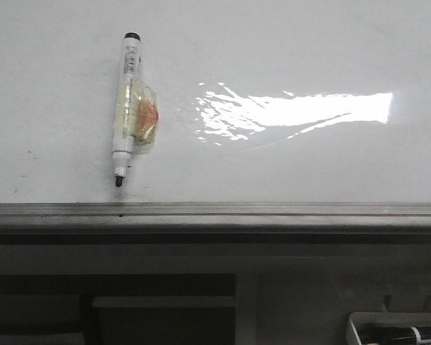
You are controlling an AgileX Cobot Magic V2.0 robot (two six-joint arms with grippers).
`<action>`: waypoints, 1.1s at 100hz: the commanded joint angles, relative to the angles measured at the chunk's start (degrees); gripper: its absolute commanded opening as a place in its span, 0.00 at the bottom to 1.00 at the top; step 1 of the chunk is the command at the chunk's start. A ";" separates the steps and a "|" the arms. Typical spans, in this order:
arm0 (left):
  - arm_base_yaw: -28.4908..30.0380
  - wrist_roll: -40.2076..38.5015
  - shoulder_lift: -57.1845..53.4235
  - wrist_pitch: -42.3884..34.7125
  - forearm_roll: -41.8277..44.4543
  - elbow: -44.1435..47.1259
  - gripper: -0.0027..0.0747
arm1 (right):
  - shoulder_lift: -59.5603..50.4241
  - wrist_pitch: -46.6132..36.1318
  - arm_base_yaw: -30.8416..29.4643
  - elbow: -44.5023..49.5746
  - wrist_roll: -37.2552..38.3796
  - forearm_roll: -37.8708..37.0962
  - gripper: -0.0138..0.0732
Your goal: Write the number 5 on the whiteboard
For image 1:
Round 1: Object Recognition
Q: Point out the white marker with tape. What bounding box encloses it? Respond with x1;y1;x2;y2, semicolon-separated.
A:
112;32;159;188

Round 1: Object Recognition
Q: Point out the white whiteboard surface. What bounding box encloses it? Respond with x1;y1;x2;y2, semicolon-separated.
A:
0;1;431;203

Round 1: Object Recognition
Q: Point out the white marker tray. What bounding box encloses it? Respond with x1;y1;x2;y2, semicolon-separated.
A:
346;312;431;344

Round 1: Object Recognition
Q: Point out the black marker in tray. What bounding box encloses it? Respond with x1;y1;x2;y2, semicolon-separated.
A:
358;326;431;344

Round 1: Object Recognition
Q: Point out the dark cabinet panel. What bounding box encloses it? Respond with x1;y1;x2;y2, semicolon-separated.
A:
0;274;236;344

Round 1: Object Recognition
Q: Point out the grey aluminium whiteboard frame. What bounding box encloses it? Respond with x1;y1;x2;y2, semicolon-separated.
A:
0;202;431;245

